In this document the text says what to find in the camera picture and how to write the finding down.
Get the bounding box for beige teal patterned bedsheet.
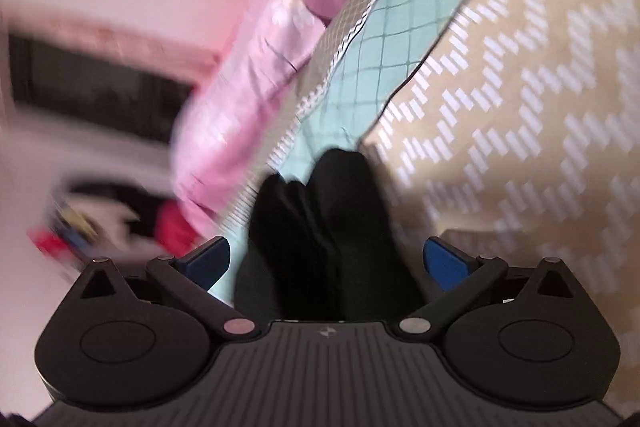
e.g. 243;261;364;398
207;0;640;358

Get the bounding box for red cloth pile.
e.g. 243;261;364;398
155;199;206;258

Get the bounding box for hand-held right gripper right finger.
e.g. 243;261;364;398
395;235;576;343

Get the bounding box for black pants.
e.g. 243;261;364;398
232;148;441;323

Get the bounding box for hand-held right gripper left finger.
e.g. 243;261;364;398
80;235;261;343

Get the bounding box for dark framed panel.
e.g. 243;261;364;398
7;32;196;145

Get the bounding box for pink floral pillow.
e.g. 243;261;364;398
170;0;351;240

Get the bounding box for black hanging clothes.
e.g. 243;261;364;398
65;179;171;238

